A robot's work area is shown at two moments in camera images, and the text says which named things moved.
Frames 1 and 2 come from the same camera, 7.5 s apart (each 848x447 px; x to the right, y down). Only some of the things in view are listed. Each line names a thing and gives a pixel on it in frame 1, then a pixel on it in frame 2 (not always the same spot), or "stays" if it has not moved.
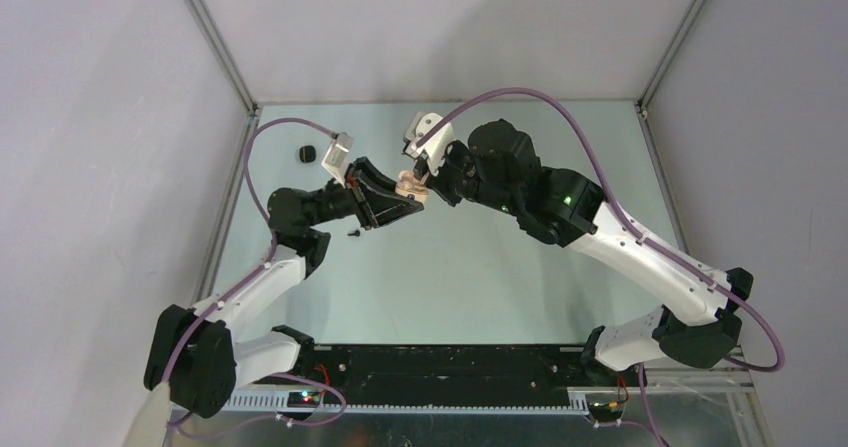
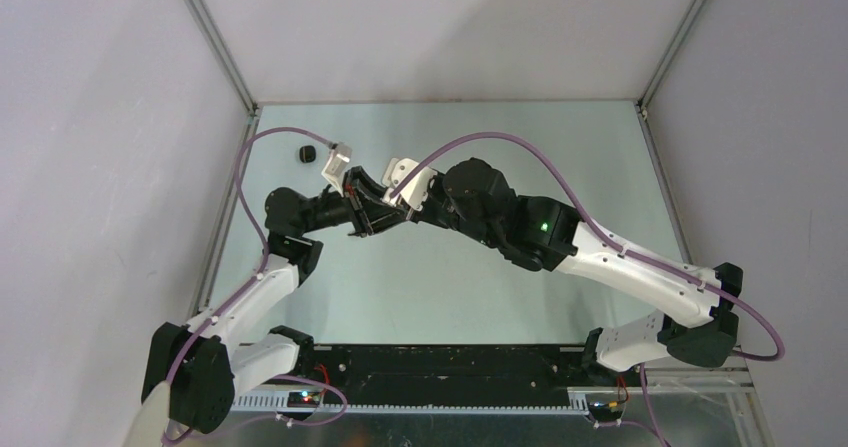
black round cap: x=307 y=154 stays
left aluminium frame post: x=198 y=9 stays
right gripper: x=436 y=180 → x=424 y=214
